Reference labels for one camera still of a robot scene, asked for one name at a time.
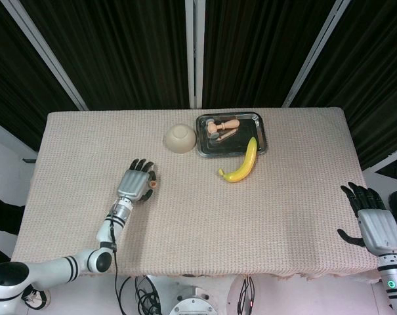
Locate wooden toy hammer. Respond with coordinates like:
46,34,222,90
205,117,241,139

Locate white sneaker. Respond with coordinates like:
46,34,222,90
20,284,51,310

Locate yellow toy banana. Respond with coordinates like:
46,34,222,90
218,136,259,184

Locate silver robot torso flange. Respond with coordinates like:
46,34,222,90
168,287,215,315

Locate white frame post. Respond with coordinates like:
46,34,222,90
282,0,350,108
184,0,206,109
0,0,89,112

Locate black coiled cable bundle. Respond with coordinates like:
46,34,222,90
134,275,161,315

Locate person in black clothes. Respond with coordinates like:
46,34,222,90
0,192,27,263

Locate black pleated curtain panel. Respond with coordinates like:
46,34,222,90
0,0,81,152
289,0,397,171
20,0,190,111
201,0,333,109

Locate beige upturned bowl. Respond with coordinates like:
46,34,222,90
162,123,197,155

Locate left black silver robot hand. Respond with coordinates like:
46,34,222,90
115,158,158,205

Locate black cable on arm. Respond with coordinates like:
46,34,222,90
108,219,127,315

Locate black cable loop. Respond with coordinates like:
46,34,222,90
118,276,134,315

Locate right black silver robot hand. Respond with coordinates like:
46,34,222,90
337,181,397,257

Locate red and black cables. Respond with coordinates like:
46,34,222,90
237,276,257,315

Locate beige woven tablecloth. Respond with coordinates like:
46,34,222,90
7,107,378,283

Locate shiny metal tray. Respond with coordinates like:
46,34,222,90
195,112,268,159

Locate white frame base bar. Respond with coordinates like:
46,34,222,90
362,146,397,173

